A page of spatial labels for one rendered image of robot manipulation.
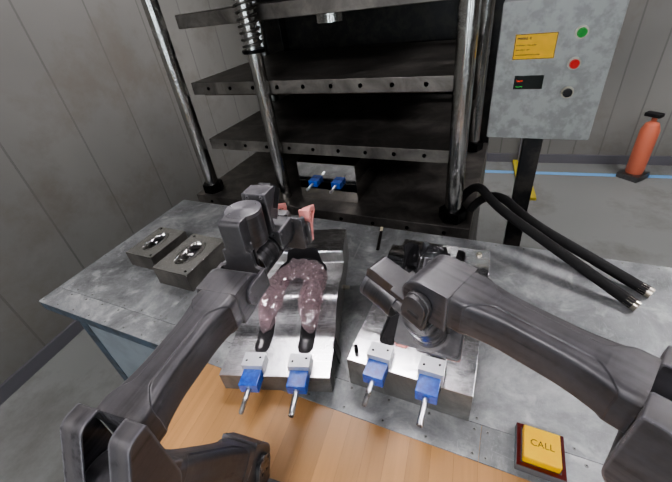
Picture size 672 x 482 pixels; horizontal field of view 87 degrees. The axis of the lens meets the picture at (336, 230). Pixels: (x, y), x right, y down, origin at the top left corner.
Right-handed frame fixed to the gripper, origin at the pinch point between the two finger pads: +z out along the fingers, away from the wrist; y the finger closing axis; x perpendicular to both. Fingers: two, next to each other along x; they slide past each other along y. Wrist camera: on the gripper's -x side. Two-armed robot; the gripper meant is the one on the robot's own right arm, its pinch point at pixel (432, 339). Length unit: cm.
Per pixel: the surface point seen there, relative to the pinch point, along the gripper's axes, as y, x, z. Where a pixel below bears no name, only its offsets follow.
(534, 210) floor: -38, -142, 197
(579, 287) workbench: -32, -30, 41
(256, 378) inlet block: 35.6, 16.4, 6.4
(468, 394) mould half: -7.5, 6.9, 9.5
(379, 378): 9.2, 8.9, 6.7
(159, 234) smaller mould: 107, -18, 27
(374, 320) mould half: 15.4, -3.6, 15.9
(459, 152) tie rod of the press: 5, -66, 31
